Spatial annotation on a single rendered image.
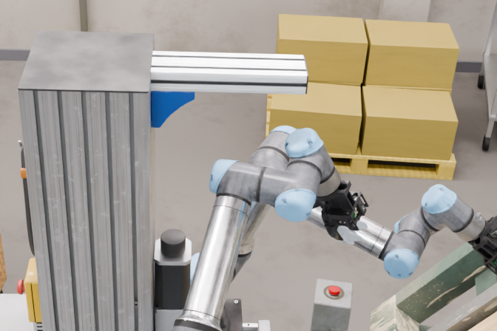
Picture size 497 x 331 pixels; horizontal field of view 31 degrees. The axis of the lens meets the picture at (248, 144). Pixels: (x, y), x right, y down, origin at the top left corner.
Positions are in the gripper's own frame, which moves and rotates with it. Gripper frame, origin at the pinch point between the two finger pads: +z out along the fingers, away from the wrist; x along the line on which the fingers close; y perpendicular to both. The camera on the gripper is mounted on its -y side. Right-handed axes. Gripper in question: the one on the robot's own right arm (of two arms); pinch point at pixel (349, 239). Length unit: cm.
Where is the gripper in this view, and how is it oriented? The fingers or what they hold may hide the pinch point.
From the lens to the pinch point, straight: 209.6
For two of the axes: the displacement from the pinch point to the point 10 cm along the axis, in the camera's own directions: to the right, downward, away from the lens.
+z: 4.2, 6.7, 6.2
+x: 4.0, -7.4, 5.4
